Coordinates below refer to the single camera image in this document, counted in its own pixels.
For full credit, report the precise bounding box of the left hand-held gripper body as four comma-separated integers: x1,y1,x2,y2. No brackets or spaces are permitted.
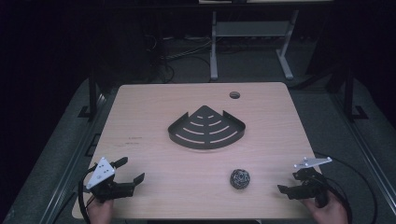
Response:
85,156,138,203

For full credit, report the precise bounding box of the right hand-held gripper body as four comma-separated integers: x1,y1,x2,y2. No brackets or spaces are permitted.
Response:
292,156,333,209

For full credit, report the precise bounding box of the steel wool scouring ball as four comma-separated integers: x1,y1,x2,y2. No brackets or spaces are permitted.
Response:
229,168,251,190

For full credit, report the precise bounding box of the black metal corner shelf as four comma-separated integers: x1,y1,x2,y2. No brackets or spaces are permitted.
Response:
167,105,247,150

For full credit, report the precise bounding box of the person's left hand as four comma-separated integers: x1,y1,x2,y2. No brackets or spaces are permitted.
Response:
87,199,115,224

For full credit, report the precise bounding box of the person's right hand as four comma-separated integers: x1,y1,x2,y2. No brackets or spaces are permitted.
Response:
301,189,349,224

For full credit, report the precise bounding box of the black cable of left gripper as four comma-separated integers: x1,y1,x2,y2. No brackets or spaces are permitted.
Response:
77,166,98,224

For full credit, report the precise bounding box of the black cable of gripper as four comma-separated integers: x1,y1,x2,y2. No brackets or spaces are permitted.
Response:
313,151,379,224
77,166,98,224

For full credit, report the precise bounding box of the aluminium frame rail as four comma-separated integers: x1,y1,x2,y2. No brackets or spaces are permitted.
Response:
39,92,108,224
331,92,396,203

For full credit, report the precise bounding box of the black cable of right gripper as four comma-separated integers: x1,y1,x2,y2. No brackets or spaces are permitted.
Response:
313,151,379,224

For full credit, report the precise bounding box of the black metal post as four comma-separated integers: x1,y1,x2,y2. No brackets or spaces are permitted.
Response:
343,66,370,121
78,69,100,119

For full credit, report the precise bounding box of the bundle of floor cables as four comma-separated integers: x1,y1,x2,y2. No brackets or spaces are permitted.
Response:
144,33,213,84

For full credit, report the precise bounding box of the white metal table frame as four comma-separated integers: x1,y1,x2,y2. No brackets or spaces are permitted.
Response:
209,8,301,81

